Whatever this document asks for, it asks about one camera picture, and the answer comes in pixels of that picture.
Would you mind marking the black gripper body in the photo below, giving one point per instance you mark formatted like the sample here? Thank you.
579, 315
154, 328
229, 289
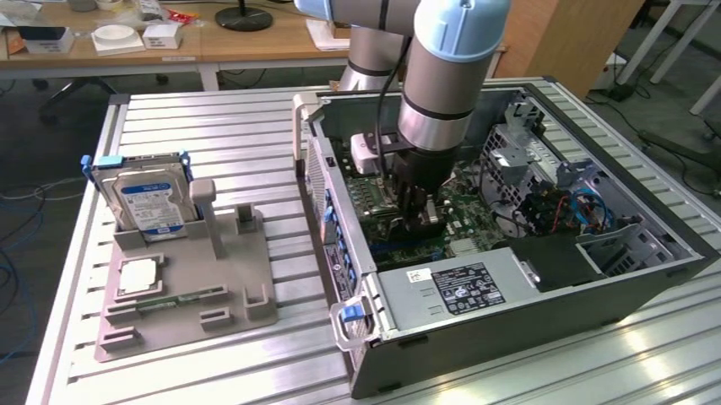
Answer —
425, 169

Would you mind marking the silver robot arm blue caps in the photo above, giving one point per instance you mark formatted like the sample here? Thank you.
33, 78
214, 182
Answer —
445, 63

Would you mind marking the cpu socket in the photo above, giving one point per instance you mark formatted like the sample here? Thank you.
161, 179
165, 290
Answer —
389, 192

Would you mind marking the green ram stick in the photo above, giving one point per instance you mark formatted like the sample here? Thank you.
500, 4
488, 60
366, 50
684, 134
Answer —
169, 303
377, 219

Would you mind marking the green motherboard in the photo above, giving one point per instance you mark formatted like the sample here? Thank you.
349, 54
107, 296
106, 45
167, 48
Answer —
468, 211

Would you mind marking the silver chipset heatsink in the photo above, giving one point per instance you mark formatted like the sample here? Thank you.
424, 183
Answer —
466, 246

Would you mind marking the metal drive cage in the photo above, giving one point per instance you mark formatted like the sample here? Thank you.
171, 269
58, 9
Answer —
516, 177

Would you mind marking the gray power supply unit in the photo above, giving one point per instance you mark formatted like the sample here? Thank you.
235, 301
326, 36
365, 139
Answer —
412, 304

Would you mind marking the open black pc case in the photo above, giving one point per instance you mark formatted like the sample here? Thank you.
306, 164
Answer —
507, 337

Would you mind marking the white paper stack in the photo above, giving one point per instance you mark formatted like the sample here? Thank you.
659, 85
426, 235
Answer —
326, 36

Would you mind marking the gray parts rack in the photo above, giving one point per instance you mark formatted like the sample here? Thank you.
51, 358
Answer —
226, 287

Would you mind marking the metal disk bay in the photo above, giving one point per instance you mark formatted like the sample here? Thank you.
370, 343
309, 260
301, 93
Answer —
625, 253

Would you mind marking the black floor stand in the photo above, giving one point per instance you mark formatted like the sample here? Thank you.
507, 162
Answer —
684, 147

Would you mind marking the wooden desk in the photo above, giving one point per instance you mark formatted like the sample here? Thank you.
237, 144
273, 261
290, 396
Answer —
226, 42

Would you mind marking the hard disk blue carrier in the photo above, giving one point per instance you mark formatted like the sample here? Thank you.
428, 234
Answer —
149, 202

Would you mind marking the black round lamp base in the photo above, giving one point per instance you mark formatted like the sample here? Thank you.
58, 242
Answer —
243, 19

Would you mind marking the silver cpu chip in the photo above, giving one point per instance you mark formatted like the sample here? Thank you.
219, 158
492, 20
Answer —
138, 276

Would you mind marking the red packet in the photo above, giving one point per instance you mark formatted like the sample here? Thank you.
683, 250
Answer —
183, 18

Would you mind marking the small white carton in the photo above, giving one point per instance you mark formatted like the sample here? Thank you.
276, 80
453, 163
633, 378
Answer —
162, 37

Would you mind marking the white round holder box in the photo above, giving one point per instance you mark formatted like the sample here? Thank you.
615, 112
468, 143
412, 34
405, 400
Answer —
118, 40

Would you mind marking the white box black lid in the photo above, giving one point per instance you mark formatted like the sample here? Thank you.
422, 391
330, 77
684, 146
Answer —
46, 40

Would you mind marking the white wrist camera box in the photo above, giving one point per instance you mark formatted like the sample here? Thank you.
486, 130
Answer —
366, 154

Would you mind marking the white table frame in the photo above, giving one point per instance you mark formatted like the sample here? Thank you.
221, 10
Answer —
648, 38

